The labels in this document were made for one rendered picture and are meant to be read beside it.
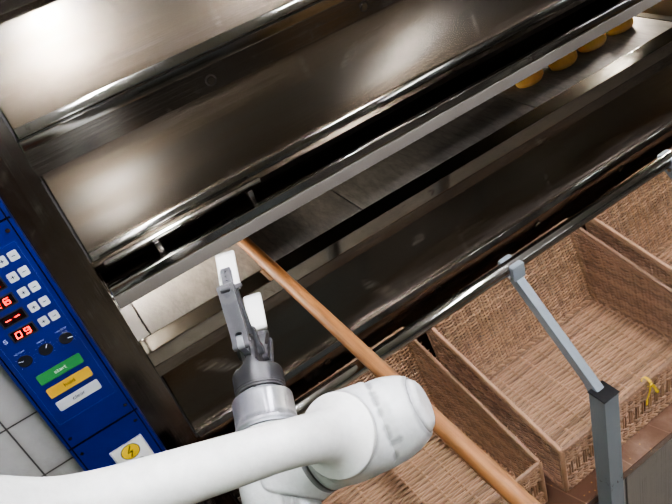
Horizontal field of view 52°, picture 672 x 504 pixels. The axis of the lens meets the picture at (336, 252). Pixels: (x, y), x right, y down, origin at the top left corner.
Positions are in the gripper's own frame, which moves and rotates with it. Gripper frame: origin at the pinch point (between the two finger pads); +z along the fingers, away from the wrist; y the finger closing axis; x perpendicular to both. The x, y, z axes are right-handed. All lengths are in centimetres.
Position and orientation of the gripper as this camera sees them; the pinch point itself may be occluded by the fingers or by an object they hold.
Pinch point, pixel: (239, 281)
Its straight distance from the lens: 112.6
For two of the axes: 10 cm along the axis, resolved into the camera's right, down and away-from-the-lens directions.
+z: -2.3, -7.9, 5.6
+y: 2.1, 5.3, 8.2
